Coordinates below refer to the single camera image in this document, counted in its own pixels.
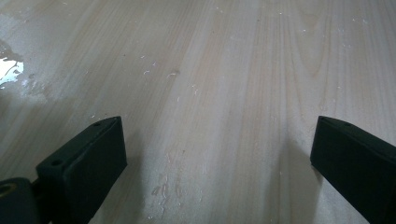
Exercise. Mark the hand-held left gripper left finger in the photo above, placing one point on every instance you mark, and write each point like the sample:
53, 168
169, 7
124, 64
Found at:
84, 168

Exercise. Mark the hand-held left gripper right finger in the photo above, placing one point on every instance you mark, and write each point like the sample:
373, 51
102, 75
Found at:
355, 161

